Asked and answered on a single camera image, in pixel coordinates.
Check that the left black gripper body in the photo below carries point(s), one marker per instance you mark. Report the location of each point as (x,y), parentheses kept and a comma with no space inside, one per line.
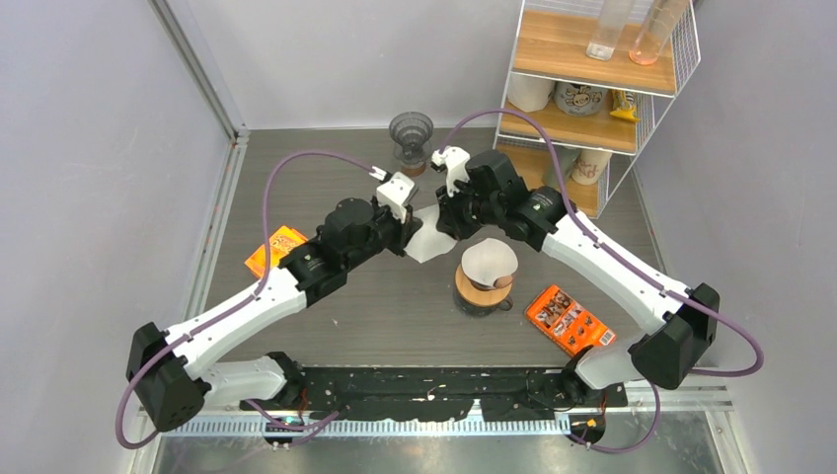
(389,232)

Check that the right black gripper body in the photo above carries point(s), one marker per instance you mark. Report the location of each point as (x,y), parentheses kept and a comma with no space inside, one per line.
(466,212)

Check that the white paper coffee filter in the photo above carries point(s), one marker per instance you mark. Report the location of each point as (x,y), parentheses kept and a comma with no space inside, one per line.
(489,258)

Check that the smoky grey plastic dripper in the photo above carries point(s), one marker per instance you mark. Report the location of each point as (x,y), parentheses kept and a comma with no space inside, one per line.
(411,133)

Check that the pink transparent plastic dripper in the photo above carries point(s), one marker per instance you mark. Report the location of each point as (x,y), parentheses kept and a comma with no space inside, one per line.
(491,283)

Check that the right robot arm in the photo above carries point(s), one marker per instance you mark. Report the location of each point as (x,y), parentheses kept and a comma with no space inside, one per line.
(677,322)

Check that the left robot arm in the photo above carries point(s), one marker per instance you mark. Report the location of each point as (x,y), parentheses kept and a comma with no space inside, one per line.
(175,372)

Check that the dark glass coffee server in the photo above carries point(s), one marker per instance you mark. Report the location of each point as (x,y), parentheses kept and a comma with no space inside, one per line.
(477,311)

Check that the glass carafe brown collar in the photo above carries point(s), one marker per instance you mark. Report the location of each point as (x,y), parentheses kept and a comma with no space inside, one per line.
(413,169)

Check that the green grey cup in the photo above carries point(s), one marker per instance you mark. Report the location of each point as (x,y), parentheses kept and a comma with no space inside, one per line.
(566,157)

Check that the orange snack packet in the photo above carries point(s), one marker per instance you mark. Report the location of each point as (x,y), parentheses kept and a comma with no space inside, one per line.
(281,243)

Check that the white printed paper cup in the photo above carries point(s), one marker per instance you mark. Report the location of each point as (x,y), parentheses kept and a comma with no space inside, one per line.
(590,165)

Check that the white paper roll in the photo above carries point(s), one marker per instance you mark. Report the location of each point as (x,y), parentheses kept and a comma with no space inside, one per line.
(528,93)

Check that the grey cartoon tin can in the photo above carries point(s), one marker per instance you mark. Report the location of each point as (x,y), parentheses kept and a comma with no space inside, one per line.
(579,100)

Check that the orange razor box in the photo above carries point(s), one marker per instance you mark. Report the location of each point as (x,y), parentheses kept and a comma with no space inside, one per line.
(567,323)

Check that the yellow snack packet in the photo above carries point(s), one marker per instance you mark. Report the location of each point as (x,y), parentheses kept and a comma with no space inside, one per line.
(624,106)

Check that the clear glass bottle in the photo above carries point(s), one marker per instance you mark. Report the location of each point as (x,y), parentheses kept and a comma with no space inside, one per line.
(611,21)

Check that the pink tinted glass bottle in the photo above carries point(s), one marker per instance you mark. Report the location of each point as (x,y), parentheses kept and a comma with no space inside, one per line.
(658,26)

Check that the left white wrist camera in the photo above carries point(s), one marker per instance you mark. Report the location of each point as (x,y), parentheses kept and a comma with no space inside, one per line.
(396,191)

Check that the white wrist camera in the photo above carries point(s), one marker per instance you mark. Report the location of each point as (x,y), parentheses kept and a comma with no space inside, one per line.
(452,161)
(396,191)

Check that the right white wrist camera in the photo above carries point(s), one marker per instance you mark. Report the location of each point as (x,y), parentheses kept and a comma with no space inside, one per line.
(452,161)

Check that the white wire wooden shelf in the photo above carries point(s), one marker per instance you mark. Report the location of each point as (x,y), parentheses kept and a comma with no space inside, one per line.
(550,42)

